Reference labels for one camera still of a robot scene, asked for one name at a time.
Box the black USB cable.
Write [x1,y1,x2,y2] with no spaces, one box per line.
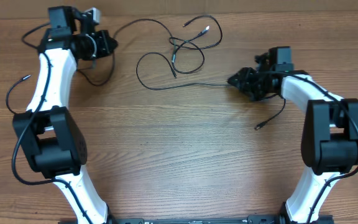
[135,25,287,131]

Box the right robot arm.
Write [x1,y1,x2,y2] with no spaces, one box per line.
[227,46,358,223]

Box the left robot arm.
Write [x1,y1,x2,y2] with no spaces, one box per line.
[11,6,117,223]

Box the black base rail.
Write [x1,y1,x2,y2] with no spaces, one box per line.
[57,214,335,224]

